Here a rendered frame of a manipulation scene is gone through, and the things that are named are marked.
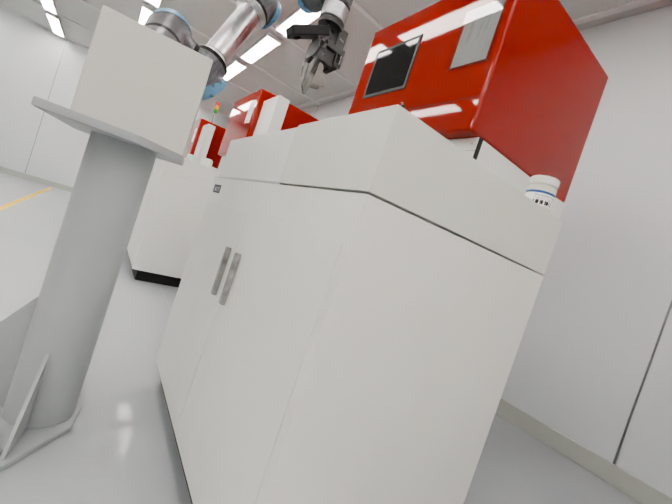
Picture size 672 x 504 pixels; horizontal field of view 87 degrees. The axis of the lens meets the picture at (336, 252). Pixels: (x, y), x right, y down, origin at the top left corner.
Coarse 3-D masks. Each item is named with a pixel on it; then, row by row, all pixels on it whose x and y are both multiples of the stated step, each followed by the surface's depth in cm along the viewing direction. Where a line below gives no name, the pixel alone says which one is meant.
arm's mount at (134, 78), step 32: (96, 32) 86; (128, 32) 88; (96, 64) 87; (128, 64) 89; (160, 64) 92; (192, 64) 95; (96, 96) 88; (128, 96) 90; (160, 96) 93; (192, 96) 96; (128, 128) 91; (160, 128) 94; (192, 128) 108
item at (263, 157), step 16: (240, 144) 118; (256, 144) 105; (272, 144) 94; (288, 144) 86; (224, 160) 129; (240, 160) 114; (256, 160) 101; (272, 160) 92; (224, 176) 124; (240, 176) 109; (256, 176) 98; (272, 176) 89
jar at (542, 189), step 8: (536, 176) 91; (544, 176) 90; (536, 184) 91; (544, 184) 90; (552, 184) 89; (528, 192) 92; (536, 192) 90; (544, 192) 89; (552, 192) 90; (536, 200) 90; (544, 200) 89; (552, 200) 90; (544, 208) 89
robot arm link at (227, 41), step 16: (240, 0) 125; (256, 0) 124; (272, 0) 129; (240, 16) 122; (256, 16) 126; (272, 16) 131; (224, 32) 119; (240, 32) 122; (208, 48) 113; (224, 48) 118; (224, 64) 117; (208, 80) 113; (224, 80) 118; (208, 96) 116
